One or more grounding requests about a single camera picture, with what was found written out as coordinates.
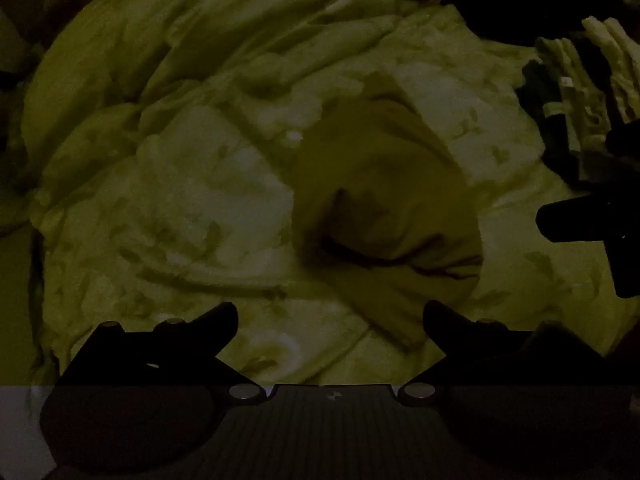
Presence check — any dark cloth pile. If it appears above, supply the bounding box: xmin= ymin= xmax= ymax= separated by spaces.
xmin=435 ymin=0 xmax=640 ymax=47

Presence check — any stack of folded light clothes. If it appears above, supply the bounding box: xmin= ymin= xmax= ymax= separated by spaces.
xmin=535 ymin=16 xmax=640 ymax=183

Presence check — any plain small garment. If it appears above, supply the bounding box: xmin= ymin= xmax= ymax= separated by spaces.
xmin=291 ymin=72 xmax=484 ymax=352

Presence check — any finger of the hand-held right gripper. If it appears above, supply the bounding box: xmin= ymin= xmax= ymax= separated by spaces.
xmin=536 ymin=196 xmax=616 ymax=243

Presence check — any pale crumpled bed sheet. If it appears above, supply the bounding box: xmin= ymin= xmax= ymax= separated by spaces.
xmin=20 ymin=0 xmax=640 ymax=391

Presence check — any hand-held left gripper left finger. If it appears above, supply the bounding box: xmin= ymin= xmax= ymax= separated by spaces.
xmin=57 ymin=302 xmax=263 ymax=404

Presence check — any plain bed sheet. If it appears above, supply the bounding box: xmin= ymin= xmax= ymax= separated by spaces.
xmin=0 ymin=225 xmax=48 ymax=391

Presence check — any dark folded cloth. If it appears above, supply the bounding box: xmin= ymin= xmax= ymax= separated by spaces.
xmin=517 ymin=57 xmax=608 ymax=193

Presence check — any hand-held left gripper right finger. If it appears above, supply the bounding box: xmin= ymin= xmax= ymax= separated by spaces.
xmin=400 ymin=300 xmax=608 ymax=406

